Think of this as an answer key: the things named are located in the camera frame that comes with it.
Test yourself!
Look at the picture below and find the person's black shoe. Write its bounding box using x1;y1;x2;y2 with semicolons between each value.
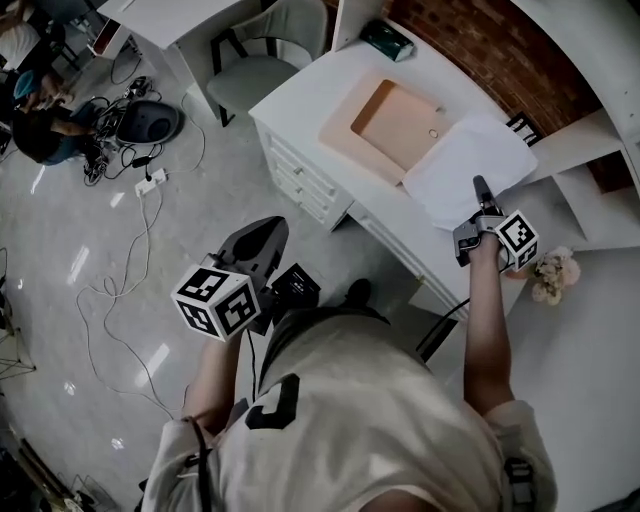
346;278;374;306

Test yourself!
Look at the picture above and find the metal wire rack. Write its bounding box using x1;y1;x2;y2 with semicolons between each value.
0;424;132;512

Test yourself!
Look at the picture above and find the white desk with drawers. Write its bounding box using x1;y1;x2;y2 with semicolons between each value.
248;19;640;314

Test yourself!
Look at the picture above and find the white table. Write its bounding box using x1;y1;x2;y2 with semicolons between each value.
96;0;269;109

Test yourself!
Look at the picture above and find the bundle of black cables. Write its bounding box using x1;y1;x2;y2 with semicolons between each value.
81;74;169;188

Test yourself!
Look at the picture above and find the white power strip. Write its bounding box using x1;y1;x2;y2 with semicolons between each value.
133;167;170;198

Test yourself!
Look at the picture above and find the thin white cable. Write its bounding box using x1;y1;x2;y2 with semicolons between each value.
163;91;207;176

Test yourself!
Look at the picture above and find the grey round device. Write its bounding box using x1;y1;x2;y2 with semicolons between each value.
114;98;182;147

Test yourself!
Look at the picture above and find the cream flower bouquet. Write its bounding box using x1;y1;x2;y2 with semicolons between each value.
529;245;583;307

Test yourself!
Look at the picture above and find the person's white t-shirt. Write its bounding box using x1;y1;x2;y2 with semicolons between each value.
142;304;559;512

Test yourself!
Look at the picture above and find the long white cable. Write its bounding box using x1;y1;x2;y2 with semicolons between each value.
74;184;192;414

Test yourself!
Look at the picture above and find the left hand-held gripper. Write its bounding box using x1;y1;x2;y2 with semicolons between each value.
170;215;290;344

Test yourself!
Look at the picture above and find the black and white card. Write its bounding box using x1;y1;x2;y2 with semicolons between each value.
504;111;541;149

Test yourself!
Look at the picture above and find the white shelf unit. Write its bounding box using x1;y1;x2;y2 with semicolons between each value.
509;0;640;254

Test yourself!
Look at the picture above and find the person's right forearm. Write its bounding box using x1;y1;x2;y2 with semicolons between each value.
462;240;516;416

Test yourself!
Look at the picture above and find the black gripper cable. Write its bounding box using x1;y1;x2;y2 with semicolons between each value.
416;296;472;352
243;328;260;399

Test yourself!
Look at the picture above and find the dark green box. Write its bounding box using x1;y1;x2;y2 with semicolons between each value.
359;19;417;64

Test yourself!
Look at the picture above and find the grey chair with black legs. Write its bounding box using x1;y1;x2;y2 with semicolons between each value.
206;0;330;129

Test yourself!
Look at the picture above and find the white sheet of paper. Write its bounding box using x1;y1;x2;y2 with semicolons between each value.
402;113;539;231

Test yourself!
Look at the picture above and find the person's left forearm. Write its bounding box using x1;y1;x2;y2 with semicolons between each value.
183;327;254;436

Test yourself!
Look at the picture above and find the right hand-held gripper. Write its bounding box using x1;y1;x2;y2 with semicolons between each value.
452;174;541;274

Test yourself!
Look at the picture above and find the black camera box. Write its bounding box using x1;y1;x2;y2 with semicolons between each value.
271;262;322;307

